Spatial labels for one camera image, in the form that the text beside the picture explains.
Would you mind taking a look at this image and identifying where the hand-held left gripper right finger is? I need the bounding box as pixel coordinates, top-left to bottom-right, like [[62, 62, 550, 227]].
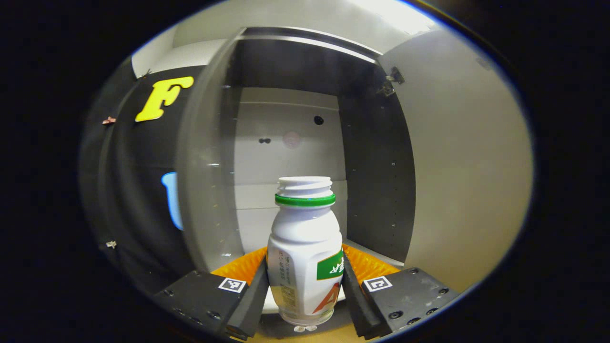
[[341, 243, 460, 341]]

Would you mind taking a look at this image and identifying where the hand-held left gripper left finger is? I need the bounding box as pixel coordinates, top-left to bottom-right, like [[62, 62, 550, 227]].
[[152, 246, 271, 341]]

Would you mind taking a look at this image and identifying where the white bottle green label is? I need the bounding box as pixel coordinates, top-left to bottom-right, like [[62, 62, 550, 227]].
[[266, 176, 345, 327]]

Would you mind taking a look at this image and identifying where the dark grey cabinet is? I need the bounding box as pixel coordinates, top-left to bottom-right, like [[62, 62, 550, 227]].
[[174, 26, 416, 334]]

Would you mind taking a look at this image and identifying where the metal door hinge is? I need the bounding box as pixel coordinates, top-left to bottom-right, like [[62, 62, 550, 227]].
[[381, 66, 406, 97]]

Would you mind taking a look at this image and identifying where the black backdrop cloth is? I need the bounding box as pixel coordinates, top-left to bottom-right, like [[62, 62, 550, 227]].
[[79, 57, 224, 293]]

